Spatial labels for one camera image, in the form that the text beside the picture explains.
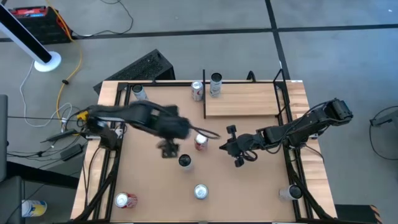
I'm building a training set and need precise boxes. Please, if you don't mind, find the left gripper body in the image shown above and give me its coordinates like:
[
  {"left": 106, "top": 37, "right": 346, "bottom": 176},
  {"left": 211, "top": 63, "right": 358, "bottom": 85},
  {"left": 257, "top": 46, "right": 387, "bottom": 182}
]
[{"left": 156, "top": 138, "right": 181, "bottom": 159}]

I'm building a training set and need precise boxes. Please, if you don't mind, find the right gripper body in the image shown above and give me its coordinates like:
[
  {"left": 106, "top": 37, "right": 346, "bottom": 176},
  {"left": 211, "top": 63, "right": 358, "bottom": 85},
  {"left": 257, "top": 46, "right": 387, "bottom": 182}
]
[{"left": 226, "top": 124, "right": 264, "bottom": 168}]

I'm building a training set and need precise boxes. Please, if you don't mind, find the Celsius Peach Vibe can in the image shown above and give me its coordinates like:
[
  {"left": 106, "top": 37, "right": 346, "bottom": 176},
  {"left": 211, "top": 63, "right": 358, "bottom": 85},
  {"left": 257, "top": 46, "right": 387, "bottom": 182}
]
[{"left": 178, "top": 154, "right": 193, "bottom": 170}]

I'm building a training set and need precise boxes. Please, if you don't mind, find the red Coca-Cola can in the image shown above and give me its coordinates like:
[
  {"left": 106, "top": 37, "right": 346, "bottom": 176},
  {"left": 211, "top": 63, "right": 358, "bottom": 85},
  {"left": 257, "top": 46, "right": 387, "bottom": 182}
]
[
  {"left": 194, "top": 133, "right": 209, "bottom": 152},
  {"left": 114, "top": 192, "right": 138, "bottom": 209}
]

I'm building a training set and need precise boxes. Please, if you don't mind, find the silver Diet Coke can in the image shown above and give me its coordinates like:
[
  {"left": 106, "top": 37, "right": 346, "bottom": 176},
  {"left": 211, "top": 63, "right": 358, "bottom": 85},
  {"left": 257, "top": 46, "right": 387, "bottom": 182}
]
[
  {"left": 190, "top": 81, "right": 205, "bottom": 101},
  {"left": 193, "top": 184, "right": 209, "bottom": 200}
]

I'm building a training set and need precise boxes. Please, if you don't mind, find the Celsius Arctic Vibe can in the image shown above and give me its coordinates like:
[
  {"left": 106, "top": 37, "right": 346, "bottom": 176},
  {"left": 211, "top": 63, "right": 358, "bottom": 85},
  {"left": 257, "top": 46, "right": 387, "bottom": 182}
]
[
  {"left": 131, "top": 83, "right": 148, "bottom": 101},
  {"left": 209, "top": 72, "right": 223, "bottom": 98}
]

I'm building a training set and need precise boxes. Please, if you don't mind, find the white Celsius can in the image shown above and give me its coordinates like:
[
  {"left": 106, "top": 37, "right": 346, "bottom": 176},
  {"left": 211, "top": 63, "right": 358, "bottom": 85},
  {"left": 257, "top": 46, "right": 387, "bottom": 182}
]
[{"left": 278, "top": 184, "right": 303, "bottom": 201}]

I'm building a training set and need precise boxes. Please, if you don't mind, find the black perforated metal box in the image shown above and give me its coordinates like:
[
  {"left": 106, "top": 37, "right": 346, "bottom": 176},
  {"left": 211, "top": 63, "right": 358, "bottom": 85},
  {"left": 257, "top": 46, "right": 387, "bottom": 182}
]
[{"left": 93, "top": 49, "right": 176, "bottom": 94}]

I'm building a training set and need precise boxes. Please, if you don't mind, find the black box with hazard stripes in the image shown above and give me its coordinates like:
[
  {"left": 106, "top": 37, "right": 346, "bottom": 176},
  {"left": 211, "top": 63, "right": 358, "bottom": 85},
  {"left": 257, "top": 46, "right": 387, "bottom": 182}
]
[{"left": 334, "top": 203, "right": 383, "bottom": 224}]

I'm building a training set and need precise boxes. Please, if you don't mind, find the grey stand foot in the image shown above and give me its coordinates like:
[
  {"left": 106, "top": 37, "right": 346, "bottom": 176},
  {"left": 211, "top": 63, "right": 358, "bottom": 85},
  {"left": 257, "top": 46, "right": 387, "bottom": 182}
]
[{"left": 369, "top": 109, "right": 398, "bottom": 128}]

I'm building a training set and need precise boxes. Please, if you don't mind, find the white yellow blue container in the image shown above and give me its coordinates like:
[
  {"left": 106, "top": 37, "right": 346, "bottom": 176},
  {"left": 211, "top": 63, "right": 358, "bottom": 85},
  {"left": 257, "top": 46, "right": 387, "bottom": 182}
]
[{"left": 21, "top": 199, "right": 48, "bottom": 218}]

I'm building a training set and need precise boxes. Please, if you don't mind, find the white floor stand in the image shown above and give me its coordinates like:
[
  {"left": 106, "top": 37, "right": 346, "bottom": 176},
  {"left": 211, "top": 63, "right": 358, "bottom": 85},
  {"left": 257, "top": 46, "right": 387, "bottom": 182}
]
[{"left": 0, "top": 2, "right": 62, "bottom": 73}]

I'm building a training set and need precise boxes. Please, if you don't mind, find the grey panel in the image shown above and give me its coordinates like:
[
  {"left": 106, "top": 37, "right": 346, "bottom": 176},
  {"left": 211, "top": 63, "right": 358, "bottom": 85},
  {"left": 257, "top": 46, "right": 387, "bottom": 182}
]
[{"left": 0, "top": 94, "right": 9, "bottom": 183}]

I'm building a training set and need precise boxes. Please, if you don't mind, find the black case with red lid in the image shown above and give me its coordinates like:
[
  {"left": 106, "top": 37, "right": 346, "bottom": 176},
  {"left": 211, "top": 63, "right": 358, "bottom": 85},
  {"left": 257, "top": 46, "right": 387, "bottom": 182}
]
[{"left": 8, "top": 5, "right": 73, "bottom": 45}]

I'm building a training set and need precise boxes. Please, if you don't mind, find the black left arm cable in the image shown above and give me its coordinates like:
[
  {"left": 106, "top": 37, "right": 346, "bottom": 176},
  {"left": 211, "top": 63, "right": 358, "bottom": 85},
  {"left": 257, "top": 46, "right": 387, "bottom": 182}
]
[{"left": 186, "top": 123, "right": 221, "bottom": 140}]

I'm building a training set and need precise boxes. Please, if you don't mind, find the wooden shelf with black frame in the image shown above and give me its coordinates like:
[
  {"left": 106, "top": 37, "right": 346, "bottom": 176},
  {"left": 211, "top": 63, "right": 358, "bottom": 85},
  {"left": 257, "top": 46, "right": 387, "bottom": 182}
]
[{"left": 201, "top": 68, "right": 292, "bottom": 119}]

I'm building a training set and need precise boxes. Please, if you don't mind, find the black table frame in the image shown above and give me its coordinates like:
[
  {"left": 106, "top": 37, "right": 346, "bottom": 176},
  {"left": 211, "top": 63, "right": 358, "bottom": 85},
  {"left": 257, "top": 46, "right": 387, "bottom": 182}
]
[{"left": 73, "top": 79, "right": 338, "bottom": 224}]

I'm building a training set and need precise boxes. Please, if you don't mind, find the black floor cable loop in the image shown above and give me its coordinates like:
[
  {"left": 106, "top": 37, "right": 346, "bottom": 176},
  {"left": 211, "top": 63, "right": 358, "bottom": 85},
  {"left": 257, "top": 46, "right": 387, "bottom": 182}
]
[{"left": 368, "top": 105, "right": 398, "bottom": 161}]

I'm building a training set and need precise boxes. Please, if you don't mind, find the yellow floor cable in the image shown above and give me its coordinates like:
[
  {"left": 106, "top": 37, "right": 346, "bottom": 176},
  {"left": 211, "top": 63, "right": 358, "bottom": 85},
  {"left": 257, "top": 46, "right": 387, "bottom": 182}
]
[{"left": 46, "top": 0, "right": 83, "bottom": 124}]

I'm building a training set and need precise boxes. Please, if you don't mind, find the white floor cable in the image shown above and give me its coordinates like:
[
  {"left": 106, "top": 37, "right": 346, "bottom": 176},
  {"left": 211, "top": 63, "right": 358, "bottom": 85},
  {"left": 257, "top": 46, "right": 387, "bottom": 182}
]
[{"left": 19, "top": 60, "right": 74, "bottom": 128}]

